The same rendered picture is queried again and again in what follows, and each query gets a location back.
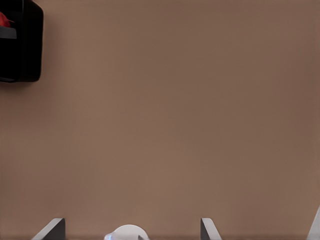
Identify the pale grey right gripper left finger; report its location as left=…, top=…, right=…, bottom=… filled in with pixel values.
left=30, top=217, right=67, bottom=240

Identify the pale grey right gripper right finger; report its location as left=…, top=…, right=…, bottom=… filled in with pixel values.
left=200, top=217, right=222, bottom=240

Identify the white rounded object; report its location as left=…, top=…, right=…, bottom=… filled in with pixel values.
left=104, top=224, right=150, bottom=240

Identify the black tray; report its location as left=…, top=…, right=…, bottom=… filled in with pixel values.
left=0, top=0, right=45, bottom=84

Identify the red fruit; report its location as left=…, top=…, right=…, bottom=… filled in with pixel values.
left=0, top=11, right=15, bottom=28

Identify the silver frame post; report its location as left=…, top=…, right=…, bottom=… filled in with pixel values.
left=306, top=205, right=320, bottom=240

